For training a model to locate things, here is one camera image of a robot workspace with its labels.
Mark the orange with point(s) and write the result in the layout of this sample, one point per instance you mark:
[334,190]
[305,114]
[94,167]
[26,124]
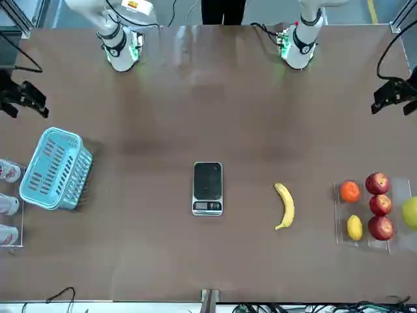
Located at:
[350,191]

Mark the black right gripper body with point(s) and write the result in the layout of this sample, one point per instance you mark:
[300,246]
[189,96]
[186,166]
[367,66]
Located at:
[8,88]

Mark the white bottle with red label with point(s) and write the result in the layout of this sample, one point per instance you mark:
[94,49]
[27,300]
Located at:
[8,204]
[8,170]
[7,234]

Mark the large green pomelo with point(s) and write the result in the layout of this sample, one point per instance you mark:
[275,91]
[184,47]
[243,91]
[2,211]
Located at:
[410,213]

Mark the red apple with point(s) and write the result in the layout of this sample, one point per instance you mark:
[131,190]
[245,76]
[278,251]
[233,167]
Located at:
[380,228]
[377,183]
[380,205]

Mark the clear plastic tray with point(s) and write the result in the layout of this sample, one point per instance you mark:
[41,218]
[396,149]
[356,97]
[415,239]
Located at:
[339,212]
[366,243]
[404,241]

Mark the person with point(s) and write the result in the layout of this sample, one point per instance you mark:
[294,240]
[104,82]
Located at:
[224,11]

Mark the yellow lemon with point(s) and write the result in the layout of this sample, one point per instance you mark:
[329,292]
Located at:
[354,227]

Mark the aluminium frame post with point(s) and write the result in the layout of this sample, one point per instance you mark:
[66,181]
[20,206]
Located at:
[19,18]
[400,19]

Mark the grey metal table bracket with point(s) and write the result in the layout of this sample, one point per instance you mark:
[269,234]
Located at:
[210,300]

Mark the yellow banana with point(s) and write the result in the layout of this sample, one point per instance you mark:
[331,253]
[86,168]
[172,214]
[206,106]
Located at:
[288,205]

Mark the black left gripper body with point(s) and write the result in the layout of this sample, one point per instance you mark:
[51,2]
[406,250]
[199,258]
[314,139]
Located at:
[405,91]

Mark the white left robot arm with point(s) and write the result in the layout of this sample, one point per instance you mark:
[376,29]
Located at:
[301,45]

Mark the light blue plastic basket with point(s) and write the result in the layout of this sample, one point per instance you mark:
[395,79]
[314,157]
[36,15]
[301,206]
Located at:
[52,169]

